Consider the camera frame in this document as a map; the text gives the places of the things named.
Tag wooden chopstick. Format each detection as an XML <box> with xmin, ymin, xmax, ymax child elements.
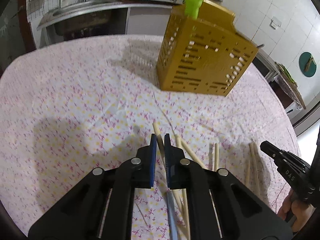
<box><xmin>245</xmin><ymin>143</ymin><xmax>252</xmax><ymax>188</ymax></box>
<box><xmin>249</xmin><ymin>142</ymin><xmax>261</xmax><ymax>198</ymax></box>
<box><xmin>152</xmin><ymin>122</ymin><xmax>165</xmax><ymax>168</ymax></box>
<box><xmin>214</xmin><ymin>143</ymin><xmax>219</xmax><ymax>171</ymax></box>
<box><xmin>180</xmin><ymin>138</ymin><xmax>207</xmax><ymax>169</ymax></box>

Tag light blue plastic utensil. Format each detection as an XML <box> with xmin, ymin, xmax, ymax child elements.
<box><xmin>167</xmin><ymin>191</ymin><xmax>178</xmax><ymax>240</ymax></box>

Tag green handled fork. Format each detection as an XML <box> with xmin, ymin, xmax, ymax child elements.
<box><xmin>184</xmin><ymin>0</ymin><xmax>204</xmax><ymax>20</ymax></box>

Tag steel kitchen sink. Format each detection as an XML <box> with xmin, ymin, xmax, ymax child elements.
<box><xmin>52</xmin><ymin>0</ymin><xmax>120</xmax><ymax>16</ymax></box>

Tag kitchen counter cabinets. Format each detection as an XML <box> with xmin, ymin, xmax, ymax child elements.
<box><xmin>34</xmin><ymin>1</ymin><xmax>173</xmax><ymax>46</ymax></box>

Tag person's right hand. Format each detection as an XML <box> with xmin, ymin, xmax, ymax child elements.
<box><xmin>277</xmin><ymin>189</ymin><xmax>315</xmax><ymax>232</ymax></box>

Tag pink floral tablecloth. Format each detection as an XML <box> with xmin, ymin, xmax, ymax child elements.
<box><xmin>1</xmin><ymin>35</ymin><xmax>299</xmax><ymax>233</ymax></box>

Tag green round cutting board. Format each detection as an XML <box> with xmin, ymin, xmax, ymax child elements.
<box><xmin>298</xmin><ymin>52</ymin><xmax>317</xmax><ymax>77</ymax></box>

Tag yellow slotted utensil holder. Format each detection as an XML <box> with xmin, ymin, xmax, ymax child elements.
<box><xmin>156</xmin><ymin>0</ymin><xmax>258</xmax><ymax>96</ymax></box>

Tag white wall socket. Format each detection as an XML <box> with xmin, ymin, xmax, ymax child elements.
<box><xmin>270</xmin><ymin>17</ymin><xmax>281</xmax><ymax>30</ymax></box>

